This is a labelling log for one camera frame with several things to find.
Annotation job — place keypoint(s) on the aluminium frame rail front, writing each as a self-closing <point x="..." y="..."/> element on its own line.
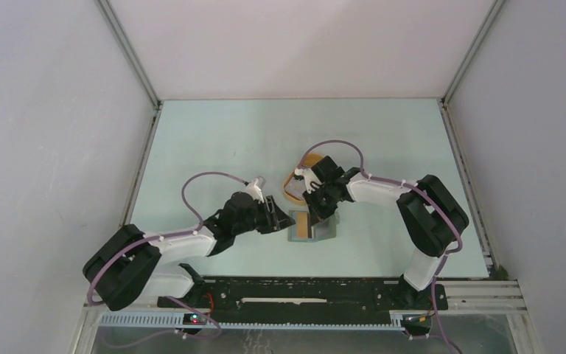
<point x="463" y="297"/>

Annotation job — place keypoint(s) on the orange credit card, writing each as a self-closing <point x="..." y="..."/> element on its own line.
<point x="303" y="227"/>

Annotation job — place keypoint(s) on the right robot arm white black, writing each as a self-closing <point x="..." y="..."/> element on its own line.
<point x="432" y="217"/>

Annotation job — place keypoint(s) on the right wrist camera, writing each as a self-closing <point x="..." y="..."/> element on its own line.
<point x="307" y="176"/>

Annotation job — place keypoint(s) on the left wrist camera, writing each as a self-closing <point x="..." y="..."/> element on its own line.
<point x="255" y="188"/>

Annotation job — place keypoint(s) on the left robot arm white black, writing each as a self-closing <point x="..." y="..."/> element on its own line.
<point x="133" y="264"/>

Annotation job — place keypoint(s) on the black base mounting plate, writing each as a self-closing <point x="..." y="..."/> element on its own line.
<point x="311" y="300"/>

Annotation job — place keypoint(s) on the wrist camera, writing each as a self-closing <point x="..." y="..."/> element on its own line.
<point x="307" y="176"/>
<point x="255" y="188"/>

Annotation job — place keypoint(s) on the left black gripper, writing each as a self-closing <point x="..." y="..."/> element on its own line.
<point x="281" y="217"/>

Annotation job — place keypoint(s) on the orange oval tray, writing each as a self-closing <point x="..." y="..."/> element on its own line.
<point x="294" y="188"/>

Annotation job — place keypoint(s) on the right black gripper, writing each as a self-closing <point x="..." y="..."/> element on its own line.
<point x="318" y="214"/>

